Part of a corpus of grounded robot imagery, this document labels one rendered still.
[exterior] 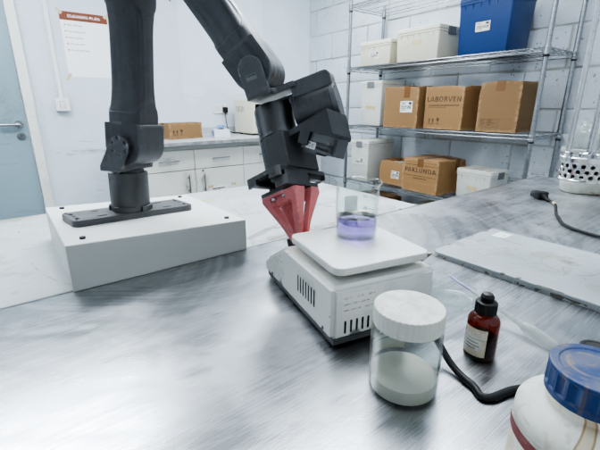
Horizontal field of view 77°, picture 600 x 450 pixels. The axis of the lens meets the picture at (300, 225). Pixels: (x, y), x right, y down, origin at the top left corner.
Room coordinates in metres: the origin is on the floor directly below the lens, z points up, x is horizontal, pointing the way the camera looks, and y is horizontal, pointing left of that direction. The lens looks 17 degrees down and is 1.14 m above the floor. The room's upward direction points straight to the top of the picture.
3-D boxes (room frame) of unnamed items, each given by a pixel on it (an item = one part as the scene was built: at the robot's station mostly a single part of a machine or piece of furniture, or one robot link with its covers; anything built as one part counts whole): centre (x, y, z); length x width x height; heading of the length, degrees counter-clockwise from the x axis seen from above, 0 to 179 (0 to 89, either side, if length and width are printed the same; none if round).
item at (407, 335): (0.28, -0.09, 0.94); 0.06 x 0.06 x 0.08
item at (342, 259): (0.41, -0.07, 0.98); 0.12 x 0.12 x 0.01; 25
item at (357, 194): (0.43, -0.07, 1.02); 0.06 x 0.05 x 0.08; 38
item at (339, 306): (0.44, -0.05, 0.94); 0.22 x 0.13 x 0.08; 25
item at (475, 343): (0.33, -0.18, 0.93); 0.03 x 0.03 x 0.07
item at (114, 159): (0.64, 0.28, 1.06); 0.09 x 0.06 x 0.06; 166
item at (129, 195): (0.64, 0.29, 1.00); 0.20 x 0.07 x 0.08; 135
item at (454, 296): (0.44, -0.19, 0.91); 0.06 x 0.06 x 0.02
